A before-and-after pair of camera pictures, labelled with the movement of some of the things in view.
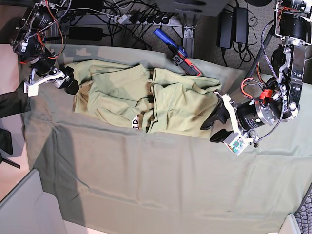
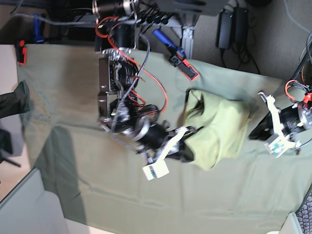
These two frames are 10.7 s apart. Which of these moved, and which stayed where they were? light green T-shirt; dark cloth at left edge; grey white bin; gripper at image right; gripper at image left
Moved: light green T-shirt; gripper at image right; gripper at image left
Stayed: dark cloth at left edge; grey white bin
